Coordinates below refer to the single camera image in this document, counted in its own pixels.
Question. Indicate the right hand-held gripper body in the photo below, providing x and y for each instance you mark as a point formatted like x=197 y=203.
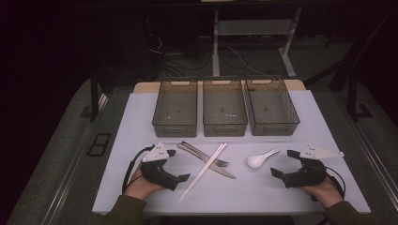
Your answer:
x=308 y=175

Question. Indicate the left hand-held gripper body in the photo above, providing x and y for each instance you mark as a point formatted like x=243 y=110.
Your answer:
x=158 y=173

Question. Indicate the white ceramic spoon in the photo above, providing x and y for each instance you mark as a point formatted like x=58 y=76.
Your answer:
x=256 y=161

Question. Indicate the smoky clear plastic bin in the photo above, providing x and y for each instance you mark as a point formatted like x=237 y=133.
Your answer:
x=175 y=109
x=270 y=108
x=224 y=109

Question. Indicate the person's left hand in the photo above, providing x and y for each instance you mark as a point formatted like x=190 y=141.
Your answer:
x=140 y=187

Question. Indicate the person's right hand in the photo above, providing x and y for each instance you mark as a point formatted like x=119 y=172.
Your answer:
x=327 y=192

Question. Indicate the black stand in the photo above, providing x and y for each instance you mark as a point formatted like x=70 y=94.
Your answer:
x=94 y=93
x=352 y=93

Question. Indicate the white metal stand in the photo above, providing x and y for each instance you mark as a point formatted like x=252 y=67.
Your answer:
x=253 y=27

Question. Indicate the black floor socket frame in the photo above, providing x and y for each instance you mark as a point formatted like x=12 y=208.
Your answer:
x=92 y=146

